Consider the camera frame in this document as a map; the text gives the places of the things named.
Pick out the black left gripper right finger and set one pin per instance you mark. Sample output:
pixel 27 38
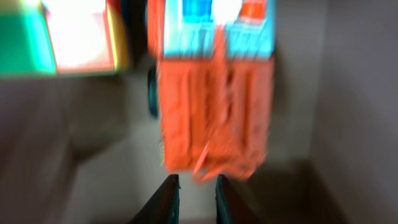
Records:
pixel 230 207

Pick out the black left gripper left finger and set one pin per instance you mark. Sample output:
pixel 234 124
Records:
pixel 163 206

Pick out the red toy fire truck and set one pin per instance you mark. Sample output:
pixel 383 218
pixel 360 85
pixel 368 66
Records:
pixel 213 83

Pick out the multicolour puzzle cube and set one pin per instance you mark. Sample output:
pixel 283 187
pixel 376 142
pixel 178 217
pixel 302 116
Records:
pixel 52 38

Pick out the white box with pink interior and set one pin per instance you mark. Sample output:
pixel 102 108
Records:
pixel 85 149

